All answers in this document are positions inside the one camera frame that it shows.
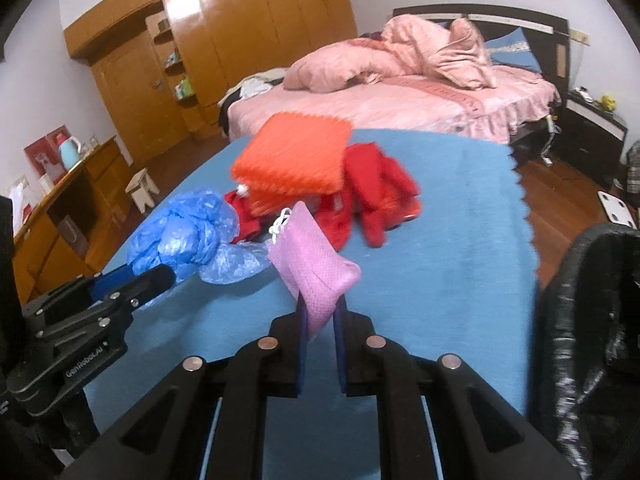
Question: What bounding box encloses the pink quilt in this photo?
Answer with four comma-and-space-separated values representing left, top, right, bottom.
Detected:
284, 14, 498, 93

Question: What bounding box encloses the white power strip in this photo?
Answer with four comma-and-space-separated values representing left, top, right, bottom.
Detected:
542, 112, 561, 166

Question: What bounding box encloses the pink mesh pouch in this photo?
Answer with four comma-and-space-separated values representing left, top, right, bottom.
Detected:
267, 201, 362, 343

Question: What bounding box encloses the red cloth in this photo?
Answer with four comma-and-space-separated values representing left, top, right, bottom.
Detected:
223, 142, 422, 253

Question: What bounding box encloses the dark nightstand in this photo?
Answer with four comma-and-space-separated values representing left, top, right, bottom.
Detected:
560, 90, 628, 186

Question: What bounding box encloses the pink bed sheet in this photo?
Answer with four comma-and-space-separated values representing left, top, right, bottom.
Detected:
227, 67, 561, 146

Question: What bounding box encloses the black lined trash bin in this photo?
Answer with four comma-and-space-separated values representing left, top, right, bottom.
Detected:
530, 222, 640, 480

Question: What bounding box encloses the red gift box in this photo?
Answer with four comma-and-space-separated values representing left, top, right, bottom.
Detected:
24, 125, 71, 178

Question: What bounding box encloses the small white stool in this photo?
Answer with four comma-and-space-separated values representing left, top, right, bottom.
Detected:
125, 169, 161, 211

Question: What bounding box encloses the white cloth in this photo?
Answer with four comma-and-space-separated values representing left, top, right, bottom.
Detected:
240, 77, 273, 100

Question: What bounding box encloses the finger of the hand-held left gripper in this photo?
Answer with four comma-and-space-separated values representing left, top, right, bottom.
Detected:
35, 264, 177, 348
20, 266, 137, 322

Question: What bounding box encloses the plaid bag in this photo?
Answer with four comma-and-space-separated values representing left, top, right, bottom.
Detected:
620, 141, 640, 206

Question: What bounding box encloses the blue pillow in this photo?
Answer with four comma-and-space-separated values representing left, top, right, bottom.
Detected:
482, 27, 543, 73

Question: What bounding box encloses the orange folded towel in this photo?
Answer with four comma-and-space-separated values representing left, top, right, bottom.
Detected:
231, 112, 353, 216

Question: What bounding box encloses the blue table cloth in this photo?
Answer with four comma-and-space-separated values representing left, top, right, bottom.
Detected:
82, 129, 541, 480

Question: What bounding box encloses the dark wooden bed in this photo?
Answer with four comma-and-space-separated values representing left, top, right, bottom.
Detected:
217, 4, 571, 161

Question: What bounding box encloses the wooden wardrobe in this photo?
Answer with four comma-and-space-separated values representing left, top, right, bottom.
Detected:
62, 0, 358, 168

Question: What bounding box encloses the blue plastic bag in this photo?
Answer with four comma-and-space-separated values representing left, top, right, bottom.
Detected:
125, 192, 273, 311

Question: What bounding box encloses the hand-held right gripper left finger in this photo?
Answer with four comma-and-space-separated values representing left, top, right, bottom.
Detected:
60, 296, 308, 480

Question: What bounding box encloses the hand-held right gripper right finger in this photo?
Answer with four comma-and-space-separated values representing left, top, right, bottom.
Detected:
332, 296, 586, 480

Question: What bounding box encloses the white bathroom scale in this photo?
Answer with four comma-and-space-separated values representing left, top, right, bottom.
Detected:
597, 190, 638, 228

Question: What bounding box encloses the light blue kettle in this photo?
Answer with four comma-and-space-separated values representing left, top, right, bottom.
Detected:
55, 134, 82, 171

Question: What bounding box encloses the wooden sideboard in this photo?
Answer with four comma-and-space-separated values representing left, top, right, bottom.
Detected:
12, 135, 133, 306

